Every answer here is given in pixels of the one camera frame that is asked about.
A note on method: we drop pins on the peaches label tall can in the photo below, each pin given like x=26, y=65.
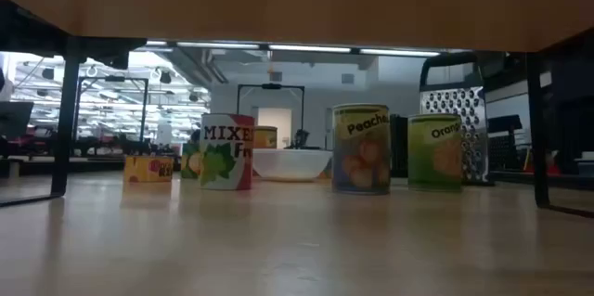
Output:
x=361, y=147

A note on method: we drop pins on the black mesh office chair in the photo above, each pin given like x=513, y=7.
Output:
x=503, y=124

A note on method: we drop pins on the translucent white plastic bowl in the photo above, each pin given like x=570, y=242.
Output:
x=290, y=164

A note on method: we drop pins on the ceiling light strip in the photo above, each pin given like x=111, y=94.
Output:
x=310, y=48
x=218, y=45
x=157, y=43
x=399, y=52

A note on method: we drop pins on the person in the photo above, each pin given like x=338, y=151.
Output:
x=195, y=136

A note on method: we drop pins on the wooden shelf with black legs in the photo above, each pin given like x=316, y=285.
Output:
x=297, y=3

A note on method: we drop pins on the grey wall vent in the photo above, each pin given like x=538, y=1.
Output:
x=275, y=76
x=347, y=78

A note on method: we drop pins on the black background rig frame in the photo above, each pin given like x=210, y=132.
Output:
x=113, y=79
x=271, y=86

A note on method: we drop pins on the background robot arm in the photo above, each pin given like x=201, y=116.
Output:
x=300, y=139

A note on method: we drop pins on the small yellow label can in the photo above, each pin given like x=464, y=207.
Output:
x=265, y=138

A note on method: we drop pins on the oranges green label can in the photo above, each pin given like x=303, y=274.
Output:
x=434, y=152

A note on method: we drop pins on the short green label can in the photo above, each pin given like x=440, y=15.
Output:
x=189, y=161

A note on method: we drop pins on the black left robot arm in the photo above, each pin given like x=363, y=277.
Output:
x=28, y=29

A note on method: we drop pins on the dark computer monitor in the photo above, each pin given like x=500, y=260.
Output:
x=14, y=119

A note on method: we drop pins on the mixed fruit white red can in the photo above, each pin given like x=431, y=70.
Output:
x=225, y=152

